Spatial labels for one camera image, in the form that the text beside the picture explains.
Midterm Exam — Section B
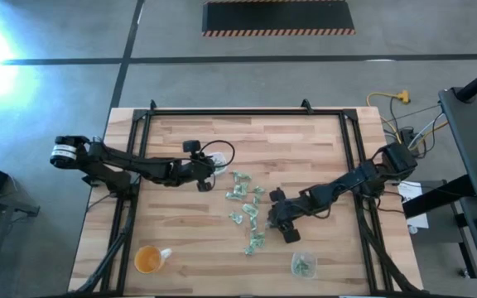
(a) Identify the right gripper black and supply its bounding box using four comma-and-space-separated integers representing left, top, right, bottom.
267, 186, 312, 244

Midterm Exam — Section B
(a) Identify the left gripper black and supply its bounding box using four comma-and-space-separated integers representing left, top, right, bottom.
172, 139, 217, 193

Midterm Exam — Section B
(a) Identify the clear plastic bin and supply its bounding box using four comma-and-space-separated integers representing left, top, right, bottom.
211, 151, 229, 177
291, 251, 319, 280

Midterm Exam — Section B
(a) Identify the glass mug with orange tea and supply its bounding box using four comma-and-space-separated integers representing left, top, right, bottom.
133, 244, 174, 276

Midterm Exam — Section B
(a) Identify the white paper sheet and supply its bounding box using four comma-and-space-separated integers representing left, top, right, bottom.
397, 180, 430, 231

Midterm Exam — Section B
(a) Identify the black power strip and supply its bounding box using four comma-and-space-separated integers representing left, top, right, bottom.
399, 127, 421, 146

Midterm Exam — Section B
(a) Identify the black hazard-striped floor mat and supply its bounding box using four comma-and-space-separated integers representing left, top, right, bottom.
201, 0, 357, 38

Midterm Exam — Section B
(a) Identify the black desk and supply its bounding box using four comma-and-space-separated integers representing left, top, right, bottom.
437, 85, 477, 200

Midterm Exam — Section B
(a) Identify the black left wrist camera cable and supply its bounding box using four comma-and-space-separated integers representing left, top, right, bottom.
200, 139, 237, 175

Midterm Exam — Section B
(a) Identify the black metal rig frame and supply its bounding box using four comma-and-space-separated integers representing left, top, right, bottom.
66, 99, 426, 298

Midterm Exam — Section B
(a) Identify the yellow extension cord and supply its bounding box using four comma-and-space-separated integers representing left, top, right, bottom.
365, 89, 450, 152

